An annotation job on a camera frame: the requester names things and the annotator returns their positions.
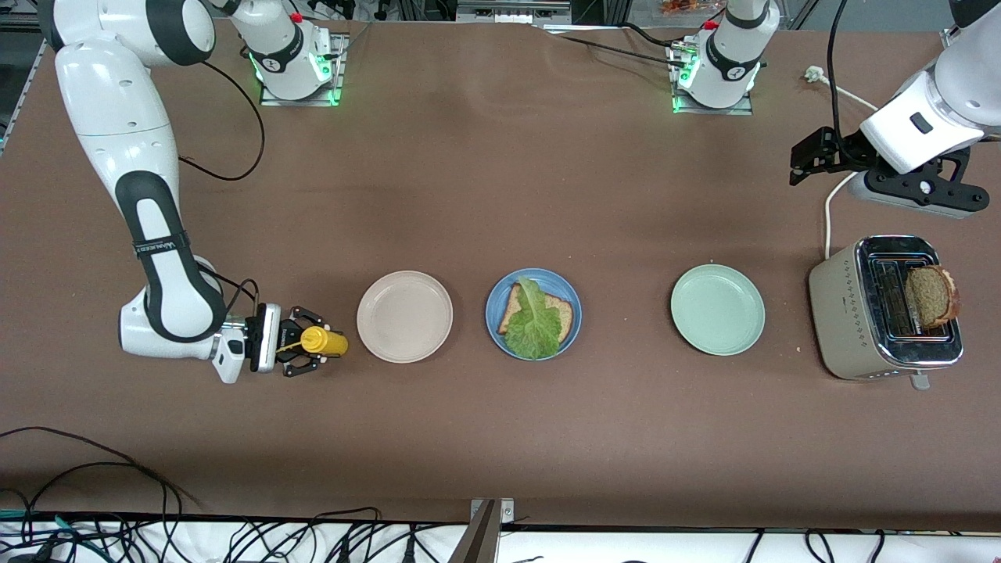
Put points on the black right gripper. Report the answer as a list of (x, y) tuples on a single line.
[(287, 344)]

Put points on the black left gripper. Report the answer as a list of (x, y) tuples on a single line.
[(848, 152)]

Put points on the yellow mustard squeeze bottle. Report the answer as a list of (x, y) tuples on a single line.
[(328, 342)]

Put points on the brown bread slice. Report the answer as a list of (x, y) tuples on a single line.
[(931, 297), (566, 311)]

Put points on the green lettuce leaf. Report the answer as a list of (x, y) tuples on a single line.
[(536, 324)]

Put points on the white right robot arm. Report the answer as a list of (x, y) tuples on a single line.
[(133, 156)]

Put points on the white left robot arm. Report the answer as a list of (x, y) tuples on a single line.
[(946, 102)]

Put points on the beige plate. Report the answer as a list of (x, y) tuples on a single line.
[(405, 317)]

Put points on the pale green plate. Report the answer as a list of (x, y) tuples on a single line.
[(717, 310)]

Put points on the blue plate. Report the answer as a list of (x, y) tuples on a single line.
[(495, 301)]

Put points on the beige and chrome toaster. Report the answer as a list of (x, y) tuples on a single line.
[(841, 328)]

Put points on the orange package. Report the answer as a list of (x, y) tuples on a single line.
[(680, 6)]

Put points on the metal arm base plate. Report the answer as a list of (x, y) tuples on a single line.
[(715, 110), (301, 102)]

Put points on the aluminium table frame rail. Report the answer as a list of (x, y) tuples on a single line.
[(948, 37), (19, 86)]

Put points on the metal mount bracket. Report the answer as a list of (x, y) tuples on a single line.
[(489, 512)]

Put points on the grey metal background frame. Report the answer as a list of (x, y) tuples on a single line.
[(512, 9)]

